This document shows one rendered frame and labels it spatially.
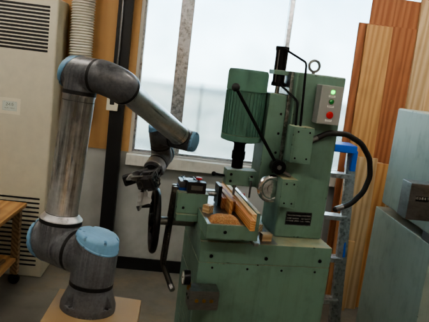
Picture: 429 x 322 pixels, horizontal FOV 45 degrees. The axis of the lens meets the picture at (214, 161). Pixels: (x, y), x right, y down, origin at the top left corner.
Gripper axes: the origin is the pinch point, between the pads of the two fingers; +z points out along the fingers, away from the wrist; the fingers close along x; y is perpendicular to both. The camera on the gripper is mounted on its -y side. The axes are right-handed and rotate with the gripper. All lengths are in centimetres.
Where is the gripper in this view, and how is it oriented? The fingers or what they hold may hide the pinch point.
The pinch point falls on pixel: (130, 196)
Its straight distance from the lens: 213.2
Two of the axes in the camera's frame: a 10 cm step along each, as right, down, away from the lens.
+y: 9.3, -1.0, -3.5
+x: 2.5, 8.6, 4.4
